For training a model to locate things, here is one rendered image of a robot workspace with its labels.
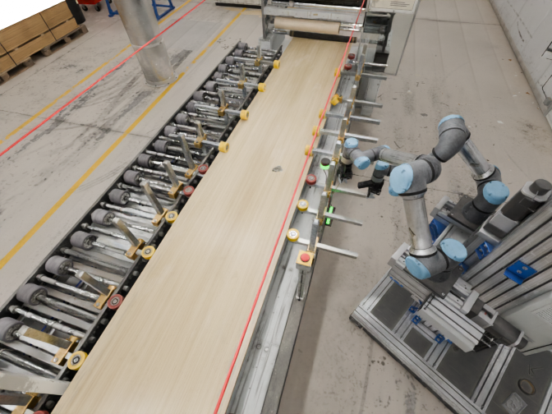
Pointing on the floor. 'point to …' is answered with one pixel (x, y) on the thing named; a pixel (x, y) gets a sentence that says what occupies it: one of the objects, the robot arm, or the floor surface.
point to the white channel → (32, 384)
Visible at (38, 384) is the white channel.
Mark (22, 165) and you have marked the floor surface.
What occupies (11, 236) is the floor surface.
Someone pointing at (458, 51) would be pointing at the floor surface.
